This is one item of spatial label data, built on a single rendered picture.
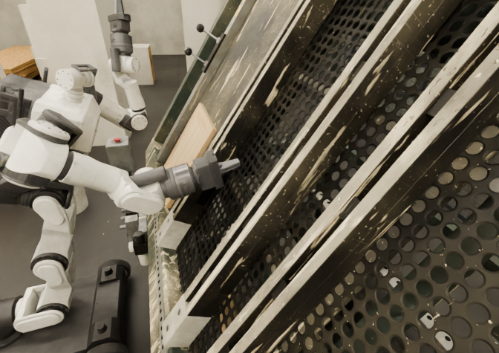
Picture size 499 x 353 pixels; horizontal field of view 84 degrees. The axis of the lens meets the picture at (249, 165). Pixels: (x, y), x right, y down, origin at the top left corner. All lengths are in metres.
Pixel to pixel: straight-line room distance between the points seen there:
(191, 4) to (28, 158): 4.35
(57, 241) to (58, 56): 2.51
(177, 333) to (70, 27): 3.19
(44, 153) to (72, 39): 2.95
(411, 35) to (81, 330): 1.85
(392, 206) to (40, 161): 0.64
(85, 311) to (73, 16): 2.70
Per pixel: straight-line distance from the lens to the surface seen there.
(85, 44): 3.57
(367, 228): 0.44
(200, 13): 4.89
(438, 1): 0.59
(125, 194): 0.72
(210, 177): 0.77
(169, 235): 1.03
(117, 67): 1.38
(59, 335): 1.92
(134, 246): 1.33
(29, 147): 0.71
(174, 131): 1.50
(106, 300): 1.91
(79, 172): 0.70
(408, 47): 0.57
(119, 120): 1.44
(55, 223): 1.39
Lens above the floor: 1.68
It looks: 32 degrees down
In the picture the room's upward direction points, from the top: 2 degrees clockwise
